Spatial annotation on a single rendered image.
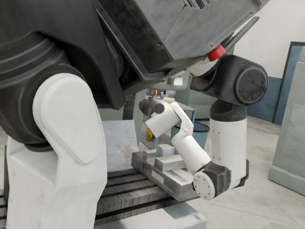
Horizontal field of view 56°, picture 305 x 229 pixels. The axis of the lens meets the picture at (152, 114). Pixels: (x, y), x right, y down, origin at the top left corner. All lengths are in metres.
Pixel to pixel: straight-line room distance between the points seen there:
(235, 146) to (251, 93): 0.14
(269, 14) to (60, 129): 8.50
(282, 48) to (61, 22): 8.08
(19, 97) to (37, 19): 0.10
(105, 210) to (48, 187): 0.63
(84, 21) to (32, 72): 0.10
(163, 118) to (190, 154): 0.15
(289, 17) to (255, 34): 0.96
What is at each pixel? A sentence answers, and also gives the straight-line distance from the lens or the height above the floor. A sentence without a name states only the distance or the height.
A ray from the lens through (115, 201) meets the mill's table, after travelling 1.08.
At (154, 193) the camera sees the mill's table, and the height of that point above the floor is 0.90.
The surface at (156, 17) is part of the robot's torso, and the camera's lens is 0.42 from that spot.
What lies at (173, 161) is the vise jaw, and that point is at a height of 1.01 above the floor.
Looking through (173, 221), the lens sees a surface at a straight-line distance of 1.17.
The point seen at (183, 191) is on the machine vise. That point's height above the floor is 0.95.
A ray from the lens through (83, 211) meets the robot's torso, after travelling 0.53.
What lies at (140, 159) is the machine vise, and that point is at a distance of 1.30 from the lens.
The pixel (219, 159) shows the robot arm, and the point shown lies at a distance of 0.74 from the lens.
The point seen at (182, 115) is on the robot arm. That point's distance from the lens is 0.89.
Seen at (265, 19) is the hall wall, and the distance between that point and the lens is 8.80.
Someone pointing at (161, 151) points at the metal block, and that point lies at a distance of 1.24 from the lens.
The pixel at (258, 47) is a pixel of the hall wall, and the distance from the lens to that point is 8.76.
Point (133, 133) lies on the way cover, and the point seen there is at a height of 1.00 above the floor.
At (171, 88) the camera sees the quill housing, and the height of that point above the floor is 1.32.
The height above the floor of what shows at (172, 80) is 1.36.
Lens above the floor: 1.45
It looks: 13 degrees down
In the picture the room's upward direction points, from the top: 8 degrees clockwise
